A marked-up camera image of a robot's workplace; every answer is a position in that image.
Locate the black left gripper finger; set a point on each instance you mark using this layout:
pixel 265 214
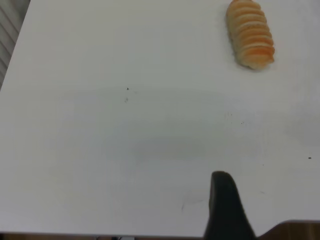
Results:
pixel 227 212

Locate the ridged golden bread roll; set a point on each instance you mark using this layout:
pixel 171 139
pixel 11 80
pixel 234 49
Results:
pixel 250 35

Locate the grey pleated curtain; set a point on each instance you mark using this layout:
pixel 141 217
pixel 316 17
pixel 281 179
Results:
pixel 7 30

